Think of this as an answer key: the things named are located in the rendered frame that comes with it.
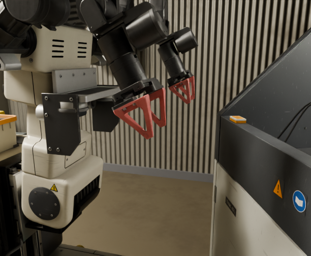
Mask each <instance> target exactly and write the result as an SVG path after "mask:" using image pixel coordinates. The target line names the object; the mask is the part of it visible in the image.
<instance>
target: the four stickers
mask: <svg viewBox="0 0 311 256"><path fill-rule="evenodd" d="M284 183H285V182H284V181H283V180H281V179H280V178H278V177H277V176H275V175H274V178H273V191H272V192H273V193H274V194H276V195H277V196H278V197H279V198H281V199H282V200H283V195H284ZM306 201H307V195H305V194H304V193H302V192H301V191H300V190H298V189H297V188H295V187H294V189H293V198H292V207H293V208H295V209H296V210H297V211H298V212H299V213H301V214H302V215H303V216H304V217H305V209H306Z"/></svg>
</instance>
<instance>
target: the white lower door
mask: <svg viewBox="0 0 311 256"><path fill-rule="evenodd" d="M214 202H215V210H214V228H213V247H212V256H307V255H306V254H305V253H304V252H303V251H302V250H301V249H300V248H299V247H298V246H297V244H296V243H295V242H294V241H293V240H292V239H291V238H290V237H289V236H288V235H287V234H286V233H285V232H284V231H283V230H282V229H281V228H280V227H279V225H278V224H277V223H276V222H275V221H274V220H273V219H272V218H271V217H270V216H269V215H268V214H267V213H266V212H265V211H264V210H263V209H262V208H261V206H260V205H259V204H258V203H257V202H256V201H255V200H254V199H253V198H252V197H251V196H250V195H249V194H248V193H247V192H246V191H245V190H244V189H243V187H242V186H241V185H240V184H239V183H238V182H237V181H236V180H235V179H234V178H233V177H232V176H231V175H230V174H229V173H228V172H227V171H226V170H225V168H224V167H223V166H222V165H221V164H220V163H217V172H216V185H215V186H214Z"/></svg>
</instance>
